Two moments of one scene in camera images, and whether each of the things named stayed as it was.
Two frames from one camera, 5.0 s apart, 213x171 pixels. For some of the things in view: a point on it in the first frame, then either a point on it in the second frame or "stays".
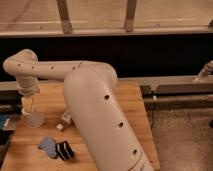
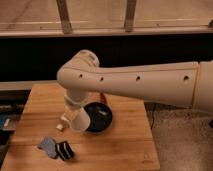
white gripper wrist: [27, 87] → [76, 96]
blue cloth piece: [48, 144] stays
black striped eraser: [64, 150] stays
